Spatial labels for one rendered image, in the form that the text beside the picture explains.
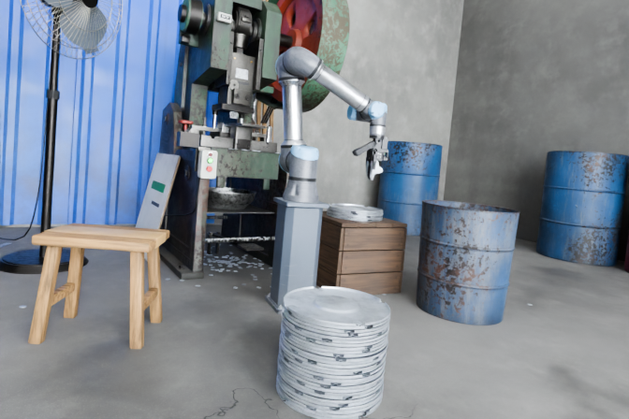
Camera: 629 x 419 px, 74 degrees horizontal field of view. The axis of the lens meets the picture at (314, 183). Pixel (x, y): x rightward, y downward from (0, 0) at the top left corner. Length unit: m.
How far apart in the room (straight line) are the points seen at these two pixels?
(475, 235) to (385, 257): 0.48
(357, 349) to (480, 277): 0.92
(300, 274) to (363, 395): 0.71
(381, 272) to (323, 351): 1.08
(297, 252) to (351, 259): 0.37
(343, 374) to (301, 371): 0.10
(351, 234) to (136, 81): 2.16
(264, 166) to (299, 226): 0.68
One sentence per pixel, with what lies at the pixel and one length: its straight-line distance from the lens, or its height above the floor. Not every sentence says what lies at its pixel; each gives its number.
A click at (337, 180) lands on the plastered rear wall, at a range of 4.30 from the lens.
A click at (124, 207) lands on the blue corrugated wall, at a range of 3.49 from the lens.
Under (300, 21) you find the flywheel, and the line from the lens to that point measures 2.72.
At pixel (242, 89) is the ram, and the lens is 2.43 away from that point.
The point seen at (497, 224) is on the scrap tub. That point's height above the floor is 0.43.
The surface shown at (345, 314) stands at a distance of 1.13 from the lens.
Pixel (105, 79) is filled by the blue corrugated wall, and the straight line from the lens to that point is 3.46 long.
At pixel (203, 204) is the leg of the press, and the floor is 0.36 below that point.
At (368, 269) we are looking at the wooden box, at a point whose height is 0.13.
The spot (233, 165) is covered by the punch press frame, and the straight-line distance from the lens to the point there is 2.22.
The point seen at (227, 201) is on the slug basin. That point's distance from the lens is 2.33.
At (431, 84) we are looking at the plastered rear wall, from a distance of 5.23.
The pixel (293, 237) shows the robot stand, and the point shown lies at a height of 0.31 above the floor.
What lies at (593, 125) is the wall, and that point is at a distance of 4.64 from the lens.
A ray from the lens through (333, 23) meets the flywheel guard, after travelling 2.40.
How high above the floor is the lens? 0.62
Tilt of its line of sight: 3 degrees down
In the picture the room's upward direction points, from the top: 5 degrees clockwise
